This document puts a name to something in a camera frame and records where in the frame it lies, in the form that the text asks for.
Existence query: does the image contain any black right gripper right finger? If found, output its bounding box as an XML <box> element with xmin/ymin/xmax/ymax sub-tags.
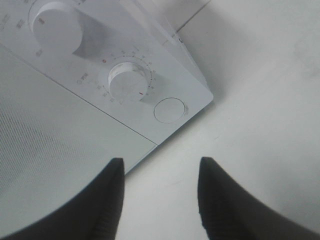
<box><xmin>197</xmin><ymin>157</ymin><xmax>320</xmax><ymax>240</ymax></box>

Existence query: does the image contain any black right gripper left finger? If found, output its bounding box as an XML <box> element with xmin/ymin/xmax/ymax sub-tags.
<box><xmin>4</xmin><ymin>158</ymin><xmax>125</xmax><ymax>240</ymax></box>

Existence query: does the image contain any white microwave door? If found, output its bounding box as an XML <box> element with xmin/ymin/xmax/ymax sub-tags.
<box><xmin>0</xmin><ymin>48</ymin><xmax>155</xmax><ymax>237</ymax></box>

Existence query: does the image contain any white upper power knob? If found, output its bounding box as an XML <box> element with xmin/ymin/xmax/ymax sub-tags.
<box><xmin>30</xmin><ymin>0</ymin><xmax>84</xmax><ymax>54</ymax></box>

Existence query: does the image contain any white lower timer knob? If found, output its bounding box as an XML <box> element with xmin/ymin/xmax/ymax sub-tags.
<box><xmin>108</xmin><ymin>62</ymin><xmax>150</xmax><ymax>103</ymax></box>

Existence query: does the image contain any round white door button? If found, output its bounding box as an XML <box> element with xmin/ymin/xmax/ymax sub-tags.
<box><xmin>153</xmin><ymin>97</ymin><xmax>186</xmax><ymax>124</ymax></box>

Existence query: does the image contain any white microwave oven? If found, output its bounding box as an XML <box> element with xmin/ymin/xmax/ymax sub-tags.
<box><xmin>0</xmin><ymin>0</ymin><xmax>214</xmax><ymax>233</ymax></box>

